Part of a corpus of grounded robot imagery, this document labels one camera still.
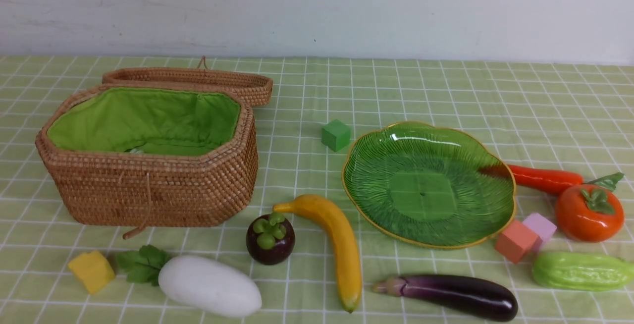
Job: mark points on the yellow foam block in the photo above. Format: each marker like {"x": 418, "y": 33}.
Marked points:
{"x": 93, "y": 270}

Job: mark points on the woven wicker basket lid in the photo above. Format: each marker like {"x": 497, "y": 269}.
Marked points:
{"x": 254, "y": 90}

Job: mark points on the purple eggplant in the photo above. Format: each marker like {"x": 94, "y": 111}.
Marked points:
{"x": 471, "y": 295}

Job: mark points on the green leaf-shaped glass plate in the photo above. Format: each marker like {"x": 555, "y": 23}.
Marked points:
{"x": 429, "y": 186}

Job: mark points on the orange persimmon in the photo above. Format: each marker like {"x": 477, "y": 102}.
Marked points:
{"x": 589, "y": 213}

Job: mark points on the orange red carrot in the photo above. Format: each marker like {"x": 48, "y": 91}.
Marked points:
{"x": 550, "y": 181}

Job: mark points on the salmon pink foam cube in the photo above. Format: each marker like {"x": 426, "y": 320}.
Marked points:
{"x": 516, "y": 241}

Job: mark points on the yellow banana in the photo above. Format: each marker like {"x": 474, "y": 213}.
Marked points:
{"x": 331, "y": 219}

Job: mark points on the green bitter gourd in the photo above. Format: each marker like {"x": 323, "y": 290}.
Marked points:
{"x": 581, "y": 271}

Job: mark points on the white radish with green leaves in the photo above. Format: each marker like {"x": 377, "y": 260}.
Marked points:
{"x": 194, "y": 281}

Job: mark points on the dark purple mangosteen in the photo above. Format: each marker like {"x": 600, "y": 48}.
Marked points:
{"x": 270, "y": 239}

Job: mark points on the green foam cube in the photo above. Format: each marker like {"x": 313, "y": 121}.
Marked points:
{"x": 335, "y": 135}

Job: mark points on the woven wicker basket green lining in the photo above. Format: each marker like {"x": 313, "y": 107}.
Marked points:
{"x": 153, "y": 155}

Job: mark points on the green checkered tablecloth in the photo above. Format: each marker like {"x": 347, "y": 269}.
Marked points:
{"x": 577, "y": 117}

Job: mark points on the lilac foam cube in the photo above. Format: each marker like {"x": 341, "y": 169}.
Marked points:
{"x": 541, "y": 226}

